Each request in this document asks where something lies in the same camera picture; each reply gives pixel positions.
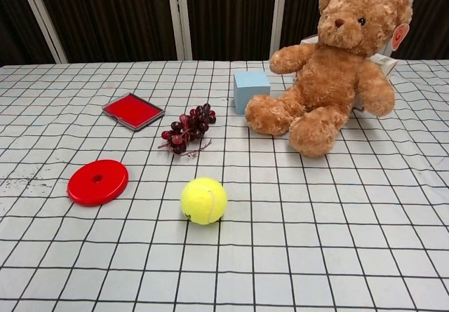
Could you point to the red ink pad case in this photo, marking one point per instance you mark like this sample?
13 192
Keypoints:
131 110

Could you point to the light blue foam cube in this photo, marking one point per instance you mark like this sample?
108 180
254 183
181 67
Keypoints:
250 86

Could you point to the black pleated curtain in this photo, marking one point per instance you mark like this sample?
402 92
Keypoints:
105 10

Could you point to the yellow tennis ball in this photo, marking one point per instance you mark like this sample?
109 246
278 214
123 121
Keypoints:
203 201

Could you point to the brown plush teddy bear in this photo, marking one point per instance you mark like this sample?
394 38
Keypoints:
329 80

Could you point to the dark red grape bunch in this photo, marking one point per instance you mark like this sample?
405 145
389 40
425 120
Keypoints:
196 121

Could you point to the white black checked tablecloth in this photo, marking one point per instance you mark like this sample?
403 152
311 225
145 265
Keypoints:
315 238

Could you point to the round red white hang tag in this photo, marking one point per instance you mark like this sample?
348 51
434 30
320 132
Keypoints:
400 36

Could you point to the red disc with hole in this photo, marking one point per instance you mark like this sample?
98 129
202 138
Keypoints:
108 187

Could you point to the white cardboard box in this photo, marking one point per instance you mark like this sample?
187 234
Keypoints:
384 64

